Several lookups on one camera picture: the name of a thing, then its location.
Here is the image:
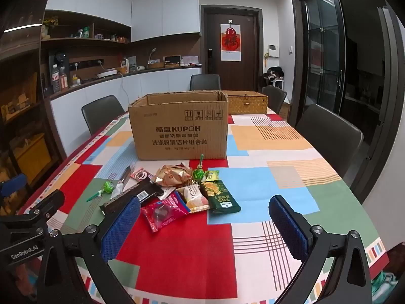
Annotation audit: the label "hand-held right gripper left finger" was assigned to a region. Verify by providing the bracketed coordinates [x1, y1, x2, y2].
[36, 196, 142, 304]

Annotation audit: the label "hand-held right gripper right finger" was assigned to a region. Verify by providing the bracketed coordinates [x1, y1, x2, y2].
[268, 195, 374, 304]

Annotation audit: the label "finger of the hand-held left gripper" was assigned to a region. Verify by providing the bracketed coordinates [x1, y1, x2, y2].
[30, 190, 65, 225]
[0, 174, 27, 198]

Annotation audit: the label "pink and white snack packet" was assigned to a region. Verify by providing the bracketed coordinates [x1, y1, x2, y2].
[141, 192, 190, 233]

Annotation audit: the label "clear plastic snack packet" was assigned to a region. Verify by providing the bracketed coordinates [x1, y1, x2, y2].
[111, 165, 133, 197]

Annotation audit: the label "gold crinkled snack wrapper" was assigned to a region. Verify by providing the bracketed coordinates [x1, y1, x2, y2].
[154, 163, 193, 187]

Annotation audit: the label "brown cardboard box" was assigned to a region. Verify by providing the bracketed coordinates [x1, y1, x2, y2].
[128, 90, 229, 161]

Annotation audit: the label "yellow storage crate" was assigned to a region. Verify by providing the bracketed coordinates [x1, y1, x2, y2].
[13, 133, 51, 181]

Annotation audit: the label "dark brown chocolate bar packet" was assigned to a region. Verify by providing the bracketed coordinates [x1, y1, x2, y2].
[99, 179, 165, 217]

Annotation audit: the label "green lollipop with green stick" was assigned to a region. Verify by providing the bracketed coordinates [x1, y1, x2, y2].
[86, 180, 114, 202]
[192, 154, 206, 182]

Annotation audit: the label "colourful patchwork tablecloth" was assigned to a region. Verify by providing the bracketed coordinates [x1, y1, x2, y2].
[17, 106, 390, 304]

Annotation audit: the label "small pink round candy wrapper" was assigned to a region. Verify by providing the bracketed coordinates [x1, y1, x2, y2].
[131, 168, 154, 182]

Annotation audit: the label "dark green snack packet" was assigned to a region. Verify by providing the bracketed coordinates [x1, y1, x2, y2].
[201, 180, 241, 214]

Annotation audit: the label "white and peach snack packet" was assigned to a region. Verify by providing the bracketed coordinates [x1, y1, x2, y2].
[175, 184, 210, 213]

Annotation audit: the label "dark grey dining chair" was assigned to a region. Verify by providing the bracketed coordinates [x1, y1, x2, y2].
[296, 103, 364, 184]
[262, 85, 287, 115]
[190, 74, 221, 91]
[81, 95, 125, 135]

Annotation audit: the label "clear bottle with red label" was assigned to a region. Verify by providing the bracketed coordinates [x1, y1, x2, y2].
[51, 64, 61, 93]

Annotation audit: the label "woven wicker lidded box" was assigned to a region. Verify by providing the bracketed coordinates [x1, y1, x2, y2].
[221, 90, 269, 115]

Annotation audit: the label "black water dispenser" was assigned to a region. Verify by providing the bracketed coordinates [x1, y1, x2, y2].
[49, 50, 69, 81]

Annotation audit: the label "white counter cabinet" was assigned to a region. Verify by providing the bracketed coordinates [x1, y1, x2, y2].
[44, 66, 203, 159]

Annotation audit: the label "dark bag on rack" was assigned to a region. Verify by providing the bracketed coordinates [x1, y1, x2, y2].
[262, 66, 285, 81]

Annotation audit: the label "yellow flowers in vase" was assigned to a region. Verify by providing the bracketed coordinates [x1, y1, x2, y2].
[43, 17, 59, 40]

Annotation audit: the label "dark framed glass sliding door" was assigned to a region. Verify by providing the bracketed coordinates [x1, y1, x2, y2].
[291, 0, 347, 127]

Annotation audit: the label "dark brown door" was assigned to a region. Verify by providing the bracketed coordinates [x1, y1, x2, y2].
[202, 6, 261, 91]

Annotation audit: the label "wooden wall shelf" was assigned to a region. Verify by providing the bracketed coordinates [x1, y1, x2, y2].
[41, 9, 132, 51]

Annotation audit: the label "red and white wall calendar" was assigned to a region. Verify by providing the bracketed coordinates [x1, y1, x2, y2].
[220, 22, 242, 61]

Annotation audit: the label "white upper wall cabinets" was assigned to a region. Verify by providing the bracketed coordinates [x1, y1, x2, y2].
[46, 0, 200, 43]

